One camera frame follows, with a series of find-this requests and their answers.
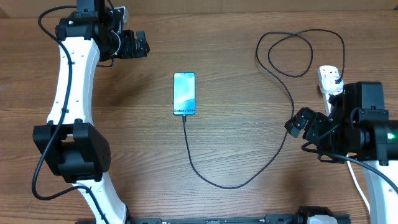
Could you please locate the white power strip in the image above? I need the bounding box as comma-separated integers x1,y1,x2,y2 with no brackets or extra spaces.
317,65,344,116

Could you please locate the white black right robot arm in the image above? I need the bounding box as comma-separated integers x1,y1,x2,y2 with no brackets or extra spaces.
285,82,397,223

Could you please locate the white charger plug adapter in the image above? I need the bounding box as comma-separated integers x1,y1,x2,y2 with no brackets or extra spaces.
320,77,344,94

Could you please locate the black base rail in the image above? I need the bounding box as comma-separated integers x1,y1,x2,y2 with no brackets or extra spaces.
126,214,298,224

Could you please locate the blue Galaxy smartphone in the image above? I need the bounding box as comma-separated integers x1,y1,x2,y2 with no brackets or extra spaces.
173,72,196,116

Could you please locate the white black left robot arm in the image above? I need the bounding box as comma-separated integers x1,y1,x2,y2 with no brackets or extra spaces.
32,0,150,223

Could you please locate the black USB charger cable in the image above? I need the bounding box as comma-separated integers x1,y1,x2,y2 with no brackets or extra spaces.
182,29,346,190

